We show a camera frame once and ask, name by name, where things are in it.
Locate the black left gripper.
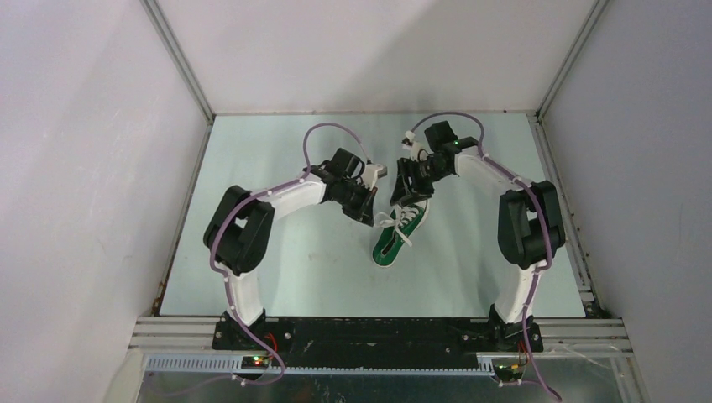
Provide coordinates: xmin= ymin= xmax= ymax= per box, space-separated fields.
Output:
xmin=335 ymin=180 xmax=376 ymax=227

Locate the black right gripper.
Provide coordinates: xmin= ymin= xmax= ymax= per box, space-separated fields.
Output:
xmin=391 ymin=157 xmax=452 ymax=207

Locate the green canvas sneaker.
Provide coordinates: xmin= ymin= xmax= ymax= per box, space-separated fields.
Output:
xmin=372 ymin=200 xmax=430 ymax=268

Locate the white shoelace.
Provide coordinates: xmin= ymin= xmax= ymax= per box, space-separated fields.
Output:
xmin=376 ymin=206 xmax=426 ymax=247

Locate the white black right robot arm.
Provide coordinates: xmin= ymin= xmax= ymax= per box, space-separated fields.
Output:
xmin=390 ymin=121 xmax=565 ymax=351

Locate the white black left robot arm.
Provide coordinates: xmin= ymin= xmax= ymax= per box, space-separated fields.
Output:
xmin=203 ymin=148 xmax=387 ymax=350

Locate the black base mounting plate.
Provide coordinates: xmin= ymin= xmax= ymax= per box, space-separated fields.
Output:
xmin=212 ymin=314 xmax=543 ymax=369

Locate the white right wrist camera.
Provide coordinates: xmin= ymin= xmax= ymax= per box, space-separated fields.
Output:
xmin=401 ymin=131 xmax=427 ymax=161

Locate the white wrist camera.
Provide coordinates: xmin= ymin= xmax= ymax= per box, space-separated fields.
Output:
xmin=401 ymin=131 xmax=427 ymax=161
xmin=361 ymin=163 xmax=388 ymax=188

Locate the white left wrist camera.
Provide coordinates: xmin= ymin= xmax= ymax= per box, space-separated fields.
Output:
xmin=361 ymin=163 xmax=388 ymax=188

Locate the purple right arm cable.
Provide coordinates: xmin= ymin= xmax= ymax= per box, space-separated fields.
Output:
xmin=408 ymin=112 xmax=563 ymax=403

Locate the aluminium frame rail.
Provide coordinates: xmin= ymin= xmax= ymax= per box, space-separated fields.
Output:
xmin=129 ymin=317 xmax=632 ymax=355

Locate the grey slotted cable duct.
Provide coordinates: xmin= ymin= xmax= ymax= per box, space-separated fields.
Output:
xmin=143 ymin=354 xmax=496 ymax=376

